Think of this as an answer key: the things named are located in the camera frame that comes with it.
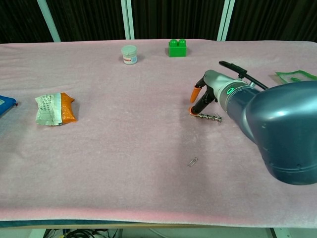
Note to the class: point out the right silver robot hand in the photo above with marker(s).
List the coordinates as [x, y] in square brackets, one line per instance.
[218, 80]

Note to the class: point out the silver metal chain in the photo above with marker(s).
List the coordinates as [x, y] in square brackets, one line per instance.
[206, 116]

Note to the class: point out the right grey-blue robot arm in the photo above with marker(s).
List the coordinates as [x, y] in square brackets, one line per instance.
[284, 129]

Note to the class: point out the green building block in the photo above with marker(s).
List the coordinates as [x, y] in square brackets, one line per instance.
[177, 49]

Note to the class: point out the green clear plastic package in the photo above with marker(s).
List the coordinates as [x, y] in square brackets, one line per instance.
[294, 75]

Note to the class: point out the black pleated curtain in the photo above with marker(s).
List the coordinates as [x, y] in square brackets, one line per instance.
[173, 17]

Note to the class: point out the small white jar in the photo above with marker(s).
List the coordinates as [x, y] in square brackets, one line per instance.
[129, 55]

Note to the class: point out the pink table cloth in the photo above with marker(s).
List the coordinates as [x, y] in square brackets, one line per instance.
[123, 148]

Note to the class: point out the white orange snack packet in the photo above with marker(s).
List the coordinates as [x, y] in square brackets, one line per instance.
[49, 109]

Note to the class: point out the blue snack bag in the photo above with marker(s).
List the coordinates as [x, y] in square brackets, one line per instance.
[5, 104]

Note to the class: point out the white aluminium frame post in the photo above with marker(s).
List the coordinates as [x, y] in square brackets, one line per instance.
[48, 19]
[127, 19]
[225, 19]

